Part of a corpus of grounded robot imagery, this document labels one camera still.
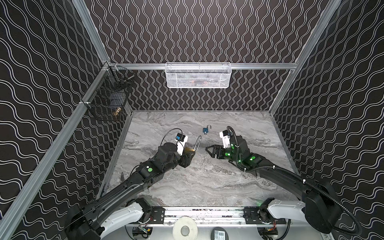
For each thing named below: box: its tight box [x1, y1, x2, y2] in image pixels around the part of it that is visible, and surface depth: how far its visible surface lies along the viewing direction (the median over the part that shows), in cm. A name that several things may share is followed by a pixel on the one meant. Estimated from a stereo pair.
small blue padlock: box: [202, 124, 212, 135], surface depth 111 cm
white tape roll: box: [172, 216, 198, 240], surface depth 72 cm
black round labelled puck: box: [210, 226, 229, 240], surface depth 70 cm
